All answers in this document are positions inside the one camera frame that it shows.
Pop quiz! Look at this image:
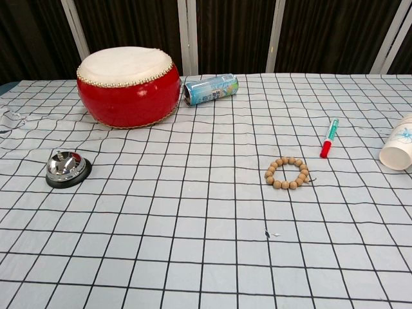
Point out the white black grid tablecloth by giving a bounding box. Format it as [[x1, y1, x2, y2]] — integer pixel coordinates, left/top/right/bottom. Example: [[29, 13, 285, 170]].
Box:
[[0, 73, 412, 309]]

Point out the red capped marker pen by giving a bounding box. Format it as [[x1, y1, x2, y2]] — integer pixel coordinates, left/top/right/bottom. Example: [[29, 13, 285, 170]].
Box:
[[319, 118, 340, 159]]

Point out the wooden bead bracelet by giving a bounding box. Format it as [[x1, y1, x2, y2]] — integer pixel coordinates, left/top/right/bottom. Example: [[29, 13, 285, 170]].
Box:
[[264, 156, 318, 191]]

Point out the silver desk call bell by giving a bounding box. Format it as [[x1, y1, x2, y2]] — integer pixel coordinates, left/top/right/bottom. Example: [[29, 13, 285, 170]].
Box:
[[45, 150, 93, 188]]

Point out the white metal frame bar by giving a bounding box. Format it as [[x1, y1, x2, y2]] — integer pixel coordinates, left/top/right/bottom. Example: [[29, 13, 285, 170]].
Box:
[[265, 0, 288, 75], [60, 0, 91, 59], [177, 0, 199, 77], [376, 0, 412, 75]]

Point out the dark curtain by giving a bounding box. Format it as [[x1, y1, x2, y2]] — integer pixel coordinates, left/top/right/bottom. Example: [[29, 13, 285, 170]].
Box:
[[0, 0, 412, 85]]

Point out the red drum white skin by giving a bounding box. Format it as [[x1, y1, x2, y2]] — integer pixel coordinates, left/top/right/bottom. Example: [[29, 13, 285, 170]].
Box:
[[76, 46, 181, 129]]

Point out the white paper cup blue print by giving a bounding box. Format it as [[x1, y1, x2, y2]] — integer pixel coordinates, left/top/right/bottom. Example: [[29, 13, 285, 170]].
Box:
[[379, 113, 412, 171]]

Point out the blue drink can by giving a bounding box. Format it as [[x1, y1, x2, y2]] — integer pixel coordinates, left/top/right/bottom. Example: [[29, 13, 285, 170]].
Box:
[[183, 73, 239, 107]]

